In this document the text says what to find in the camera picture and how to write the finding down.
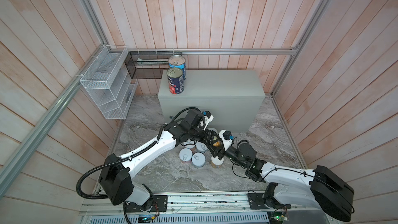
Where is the pull-tab can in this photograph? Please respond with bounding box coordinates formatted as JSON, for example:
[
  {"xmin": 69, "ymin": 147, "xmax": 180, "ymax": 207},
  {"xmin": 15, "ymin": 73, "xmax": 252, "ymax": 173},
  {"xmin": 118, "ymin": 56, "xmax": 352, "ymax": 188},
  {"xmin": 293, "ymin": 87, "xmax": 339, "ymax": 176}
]
[
  {"xmin": 182, "ymin": 140, "xmax": 196, "ymax": 151},
  {"xmin": 196, "ymin": 142, "xmax": 208, "ymax": 153},
  {"xmin": 179, "ymin": 148, "xmax": 193, "ymax": 164},
  {"xmin": 191, "ymin": 152, "xmax": 206, "ymax": 168}
]

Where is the orange can white lid front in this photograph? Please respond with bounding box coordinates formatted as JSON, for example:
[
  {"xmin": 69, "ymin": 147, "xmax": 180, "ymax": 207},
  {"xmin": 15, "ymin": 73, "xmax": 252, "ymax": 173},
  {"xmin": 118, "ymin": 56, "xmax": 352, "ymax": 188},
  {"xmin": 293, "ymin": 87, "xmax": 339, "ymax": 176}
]
[{"xmin": 210, "ymin": 157, "xmax": 224, "ymax": 169}]

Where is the orange can white lid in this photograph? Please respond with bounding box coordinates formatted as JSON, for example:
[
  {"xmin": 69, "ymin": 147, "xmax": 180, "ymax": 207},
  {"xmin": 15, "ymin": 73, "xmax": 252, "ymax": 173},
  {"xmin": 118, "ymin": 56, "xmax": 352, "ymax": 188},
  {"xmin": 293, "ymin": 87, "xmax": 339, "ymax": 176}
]
[
  {"xmin": 209, "ymin": 128, "xmax": 222, "ymax": 148},
  {"xmin": 210, "ymin": 157, "xmax": 224, "ymax": 169}
]

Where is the dark tomato can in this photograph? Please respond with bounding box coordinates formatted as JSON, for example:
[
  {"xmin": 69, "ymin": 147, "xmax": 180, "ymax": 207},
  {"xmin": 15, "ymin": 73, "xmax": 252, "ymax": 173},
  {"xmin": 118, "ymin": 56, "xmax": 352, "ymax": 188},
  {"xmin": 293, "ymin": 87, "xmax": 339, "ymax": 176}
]
[{"xmin": 166, "ymin": 67, "xmax": 184, "ymax": 94}]

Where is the blue soup can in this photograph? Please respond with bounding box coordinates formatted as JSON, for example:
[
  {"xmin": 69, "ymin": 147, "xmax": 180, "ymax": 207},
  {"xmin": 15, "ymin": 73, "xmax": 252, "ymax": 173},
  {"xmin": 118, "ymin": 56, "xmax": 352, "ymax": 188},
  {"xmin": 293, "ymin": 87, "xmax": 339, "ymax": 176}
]
[{"xmin": 169, "ymin": 55, "xmax": 186, "ymax": 80}]

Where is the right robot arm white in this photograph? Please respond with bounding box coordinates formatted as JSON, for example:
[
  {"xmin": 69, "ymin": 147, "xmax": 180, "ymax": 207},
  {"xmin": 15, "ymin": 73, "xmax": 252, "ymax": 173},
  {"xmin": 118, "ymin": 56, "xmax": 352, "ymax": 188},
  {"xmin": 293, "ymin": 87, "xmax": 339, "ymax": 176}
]
[{"xmin": 207, "ymin": 141, "xmax": 355, "ymax": 222}]

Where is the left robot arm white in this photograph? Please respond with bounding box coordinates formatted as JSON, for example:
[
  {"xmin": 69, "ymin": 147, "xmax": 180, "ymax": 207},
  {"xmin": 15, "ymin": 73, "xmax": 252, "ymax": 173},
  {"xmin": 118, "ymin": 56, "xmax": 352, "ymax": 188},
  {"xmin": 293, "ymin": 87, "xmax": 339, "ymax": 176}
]
[{"xmin": 99, "ymin": 107, "xmax": 214, "ymax": 206}]

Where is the grey metal cabinet box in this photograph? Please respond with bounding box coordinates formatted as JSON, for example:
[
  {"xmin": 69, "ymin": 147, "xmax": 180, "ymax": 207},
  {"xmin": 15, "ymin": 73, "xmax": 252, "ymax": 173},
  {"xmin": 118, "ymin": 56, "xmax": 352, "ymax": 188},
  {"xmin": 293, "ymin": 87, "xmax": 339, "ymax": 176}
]
[{"xmin": 158, "ymin": 70, "xmax": 265, "ymax": 133}]

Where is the black mesh basket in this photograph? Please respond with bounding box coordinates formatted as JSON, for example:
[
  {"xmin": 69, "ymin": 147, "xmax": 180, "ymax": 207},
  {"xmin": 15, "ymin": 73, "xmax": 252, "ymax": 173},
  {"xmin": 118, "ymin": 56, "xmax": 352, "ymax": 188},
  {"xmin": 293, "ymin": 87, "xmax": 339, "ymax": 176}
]
[{"xmin": 124, "ymin": 51, "xmax": 182, "ymax": 79}]

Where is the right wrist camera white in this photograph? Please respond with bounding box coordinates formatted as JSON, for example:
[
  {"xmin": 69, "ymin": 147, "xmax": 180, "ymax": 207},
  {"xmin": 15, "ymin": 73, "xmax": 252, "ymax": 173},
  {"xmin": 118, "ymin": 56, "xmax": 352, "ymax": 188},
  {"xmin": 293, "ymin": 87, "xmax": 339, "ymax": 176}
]
[{"xmin": 219, "ymin": 130, "xmax": 234, "ymax": 151}]

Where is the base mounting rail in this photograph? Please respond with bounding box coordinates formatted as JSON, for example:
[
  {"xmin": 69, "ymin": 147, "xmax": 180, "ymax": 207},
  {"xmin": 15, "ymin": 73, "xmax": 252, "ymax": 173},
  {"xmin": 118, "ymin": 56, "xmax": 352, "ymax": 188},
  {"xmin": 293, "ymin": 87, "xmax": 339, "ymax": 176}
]
[{"xmin": 77, "ymin": 191, "xmax": 312, "ymax": 224}]

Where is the black corrugated cable hose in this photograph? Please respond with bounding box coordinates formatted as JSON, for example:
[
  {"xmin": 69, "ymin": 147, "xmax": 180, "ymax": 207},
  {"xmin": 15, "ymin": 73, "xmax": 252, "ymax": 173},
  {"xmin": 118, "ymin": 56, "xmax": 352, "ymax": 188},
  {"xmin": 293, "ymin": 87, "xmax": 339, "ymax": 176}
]
[{"xmin": 75, "ymin": 106, "xmax": 203, "ymax": 200}]

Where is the white wire mesh shelf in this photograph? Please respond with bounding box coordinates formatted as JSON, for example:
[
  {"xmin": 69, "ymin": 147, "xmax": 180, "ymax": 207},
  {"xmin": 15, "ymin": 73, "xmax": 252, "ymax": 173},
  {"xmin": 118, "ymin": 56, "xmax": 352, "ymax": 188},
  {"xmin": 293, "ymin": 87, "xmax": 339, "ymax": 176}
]
[{"xmin": 80, "ymin": 45, "xmax": 137, "ymax": 120}]

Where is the aluminium frame rail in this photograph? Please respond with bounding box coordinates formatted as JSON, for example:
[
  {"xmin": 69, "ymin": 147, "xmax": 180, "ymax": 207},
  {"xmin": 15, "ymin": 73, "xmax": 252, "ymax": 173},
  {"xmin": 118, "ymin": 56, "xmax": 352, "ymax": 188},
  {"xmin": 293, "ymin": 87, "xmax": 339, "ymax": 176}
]
[{"xmin": 0, "ymin": 0, "xmax": 346, "ymax": 194}]

